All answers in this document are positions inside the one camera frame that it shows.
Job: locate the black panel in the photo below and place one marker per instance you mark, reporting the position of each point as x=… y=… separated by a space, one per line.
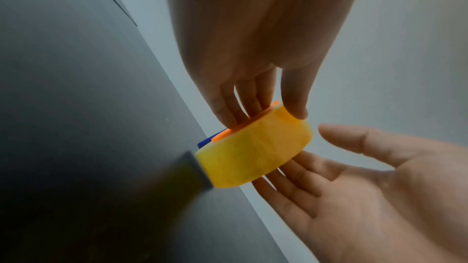
x=84 y=129

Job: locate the orange and blue tape dispenser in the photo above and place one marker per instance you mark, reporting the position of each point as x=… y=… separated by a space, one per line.
x=234 y=129

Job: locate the person's right hand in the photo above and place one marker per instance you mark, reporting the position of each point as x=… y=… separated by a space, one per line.
x=256 y=25

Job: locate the person's left hand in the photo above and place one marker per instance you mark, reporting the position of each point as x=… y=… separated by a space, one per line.
x=373 y=210

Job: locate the yellow tape roll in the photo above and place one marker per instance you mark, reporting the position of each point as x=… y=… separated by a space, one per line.
x=252 y=149

